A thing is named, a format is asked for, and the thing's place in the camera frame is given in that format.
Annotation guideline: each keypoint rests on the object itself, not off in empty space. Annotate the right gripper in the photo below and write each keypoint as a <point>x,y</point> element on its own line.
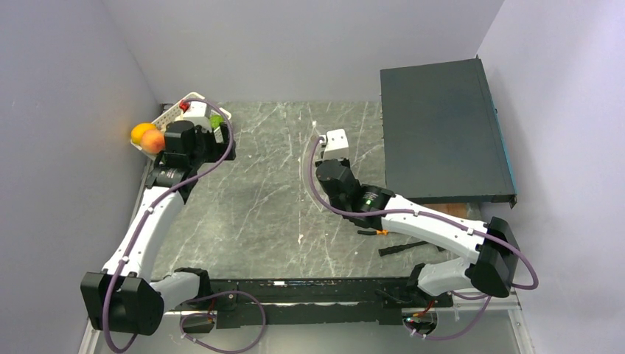
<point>345,161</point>

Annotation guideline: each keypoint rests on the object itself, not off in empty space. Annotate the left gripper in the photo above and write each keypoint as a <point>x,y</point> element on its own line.
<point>220,150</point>

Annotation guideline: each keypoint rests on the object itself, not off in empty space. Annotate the clear zip top bag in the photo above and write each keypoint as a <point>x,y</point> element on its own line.
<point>312,147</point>

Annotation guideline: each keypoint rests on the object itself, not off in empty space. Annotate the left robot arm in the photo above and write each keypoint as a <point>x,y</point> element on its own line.
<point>122,297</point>

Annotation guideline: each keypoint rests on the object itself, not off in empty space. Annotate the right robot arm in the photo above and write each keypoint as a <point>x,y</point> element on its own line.
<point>487,254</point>

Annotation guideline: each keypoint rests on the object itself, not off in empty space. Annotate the green lime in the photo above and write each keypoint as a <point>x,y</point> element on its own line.
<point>216,121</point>

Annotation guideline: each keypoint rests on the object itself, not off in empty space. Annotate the yellow lemon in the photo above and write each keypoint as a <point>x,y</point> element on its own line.
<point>139,130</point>

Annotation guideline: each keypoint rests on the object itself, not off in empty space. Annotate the black tool on table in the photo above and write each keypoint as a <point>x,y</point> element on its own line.
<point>391,249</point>

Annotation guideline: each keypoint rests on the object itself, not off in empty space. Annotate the dark green metal box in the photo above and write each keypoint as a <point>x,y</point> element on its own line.
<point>442,138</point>

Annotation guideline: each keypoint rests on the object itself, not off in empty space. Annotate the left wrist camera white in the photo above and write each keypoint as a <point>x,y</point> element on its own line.
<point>197,113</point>

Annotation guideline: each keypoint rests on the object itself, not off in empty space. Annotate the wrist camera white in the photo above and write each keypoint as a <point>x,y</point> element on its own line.
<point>335,145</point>
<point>197,113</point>

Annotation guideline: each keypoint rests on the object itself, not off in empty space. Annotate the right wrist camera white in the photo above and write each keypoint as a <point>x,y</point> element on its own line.
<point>335,145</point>

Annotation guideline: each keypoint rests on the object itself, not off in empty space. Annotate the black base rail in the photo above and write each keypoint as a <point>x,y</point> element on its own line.
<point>382,300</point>

